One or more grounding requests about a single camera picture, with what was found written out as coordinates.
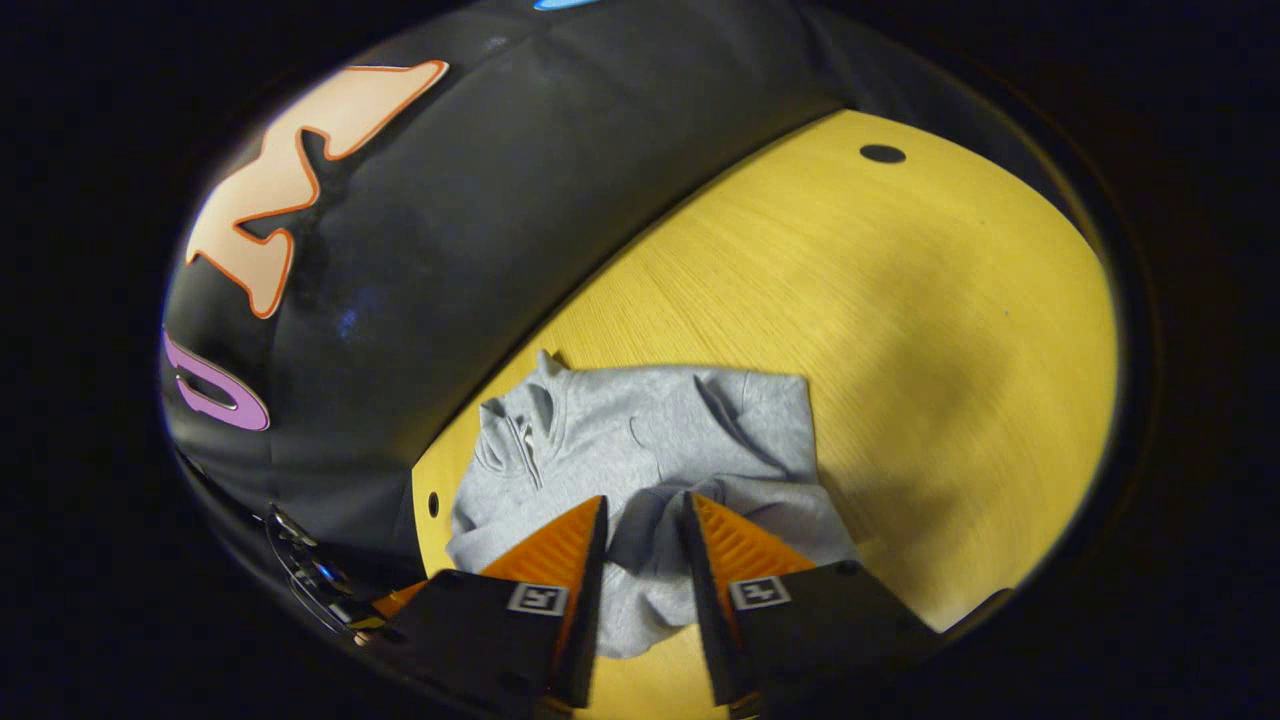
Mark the grey sweatshirt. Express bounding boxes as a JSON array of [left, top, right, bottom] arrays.
[[445, 350, 861, 661]]

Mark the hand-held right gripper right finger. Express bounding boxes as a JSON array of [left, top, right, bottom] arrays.
[[682, 490, 941, 716]]

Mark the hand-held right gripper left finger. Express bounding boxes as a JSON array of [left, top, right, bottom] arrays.
[[385, 495, 609, 720]]

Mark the black backdrop cloth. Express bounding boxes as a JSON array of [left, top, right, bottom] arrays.
[[160, 0, 1101, 591]]

